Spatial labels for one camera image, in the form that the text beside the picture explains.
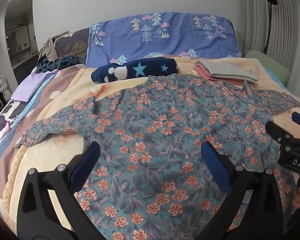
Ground dark cabinet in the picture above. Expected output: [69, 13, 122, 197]
[11, 52, 39, 80]

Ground blue tree-print pillow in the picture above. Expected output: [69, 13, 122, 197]
[86, 12, 243, 68]

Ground teal floral shirt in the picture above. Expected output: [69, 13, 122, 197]
[16, 74, 300, 240]

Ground white pleated curtain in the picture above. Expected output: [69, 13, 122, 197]
[237, 0, 300, 75]

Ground dark blue crumpled cloth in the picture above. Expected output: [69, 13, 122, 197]
[36, 54, 87, 73]

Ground purple folded cloth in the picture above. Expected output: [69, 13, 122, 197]
[10, 69, 58, 103]

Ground dark gold-print pillow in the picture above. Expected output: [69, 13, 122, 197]
[54, 27, 90, 58]

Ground beige crumpled clothes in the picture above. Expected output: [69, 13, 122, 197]
[37, 31, 70, 62]

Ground cream plush blanket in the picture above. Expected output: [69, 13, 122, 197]
[0, 56, 300, 240]

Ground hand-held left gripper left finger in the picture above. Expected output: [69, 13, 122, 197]
[16, 141, 101, 240]

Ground green pillow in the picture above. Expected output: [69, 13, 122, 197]
[244, 50, 290, 83]

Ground printed bed sheet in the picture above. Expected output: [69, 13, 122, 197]
[0, 67, 60, 205]

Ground navy star-print fleece blanket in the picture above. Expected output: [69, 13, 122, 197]
[91, 57, 178, 84]

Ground white cat figurine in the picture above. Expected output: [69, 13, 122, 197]
[0, 77, 12, 103]

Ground stack of folded pink grey clothes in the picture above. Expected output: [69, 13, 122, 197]
[197, 58, 259, 82]

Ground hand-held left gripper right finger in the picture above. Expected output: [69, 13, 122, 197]
[201, 141, 284, 240]

